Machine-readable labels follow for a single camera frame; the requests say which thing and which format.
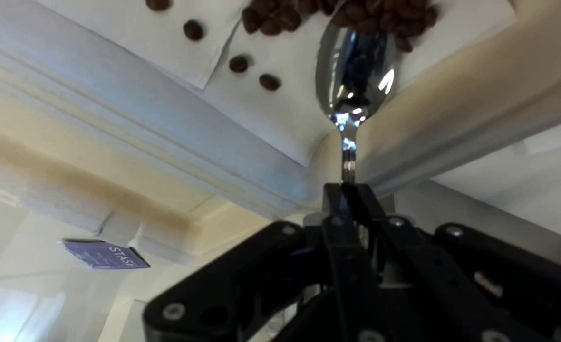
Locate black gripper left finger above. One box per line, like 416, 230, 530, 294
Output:
142, 180, 382, 342

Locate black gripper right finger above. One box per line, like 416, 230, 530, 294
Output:
353, 182, 561, 342

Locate shiny metal spoon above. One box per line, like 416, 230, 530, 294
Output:
313, 22, 402, 186

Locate purple tea bag packet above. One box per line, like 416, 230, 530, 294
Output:
60, 237, 151, 273

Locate white foam clamshell container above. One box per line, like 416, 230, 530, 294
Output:
0, 0, 561, 262

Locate pile of coffee beans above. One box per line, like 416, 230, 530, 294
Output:
144, 0, 440, 95

